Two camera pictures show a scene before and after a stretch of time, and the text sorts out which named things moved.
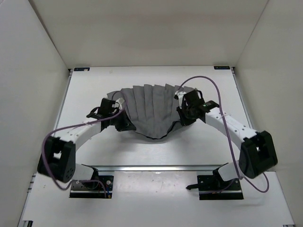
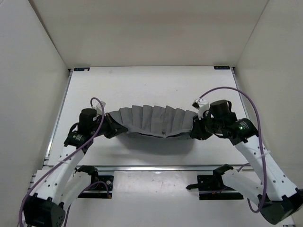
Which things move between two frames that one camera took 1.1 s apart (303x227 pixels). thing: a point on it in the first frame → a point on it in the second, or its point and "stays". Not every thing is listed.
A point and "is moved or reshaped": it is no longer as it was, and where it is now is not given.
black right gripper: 184,121 → 197,131
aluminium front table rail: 156,168 stays
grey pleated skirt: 152,109 is moved or reshaped
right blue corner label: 221,67 stays
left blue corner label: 81,69 stays
